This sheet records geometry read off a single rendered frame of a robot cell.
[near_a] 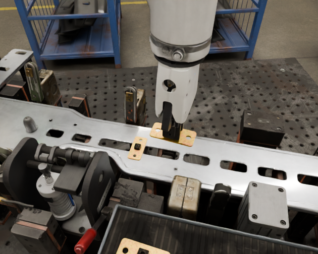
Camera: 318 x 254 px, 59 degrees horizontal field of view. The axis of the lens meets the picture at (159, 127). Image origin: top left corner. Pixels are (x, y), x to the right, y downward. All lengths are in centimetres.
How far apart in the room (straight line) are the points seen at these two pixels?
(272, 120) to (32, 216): 69
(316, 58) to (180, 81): 312
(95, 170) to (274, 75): 134
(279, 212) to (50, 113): 73
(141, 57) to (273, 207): 262
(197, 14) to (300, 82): 140
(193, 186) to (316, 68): 277
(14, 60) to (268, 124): 99
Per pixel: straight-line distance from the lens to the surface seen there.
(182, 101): 41
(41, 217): 66
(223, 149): 84
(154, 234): 51
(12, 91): 117
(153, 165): 78
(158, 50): 39
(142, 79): 159
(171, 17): 36
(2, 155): 78
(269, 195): 65
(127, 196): 64
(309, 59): 342
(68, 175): 60
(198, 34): 37
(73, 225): 76
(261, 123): 90
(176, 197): 64
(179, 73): 39
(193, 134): 54
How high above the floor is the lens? 163
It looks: 46 degrees down
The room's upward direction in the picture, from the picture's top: straight up
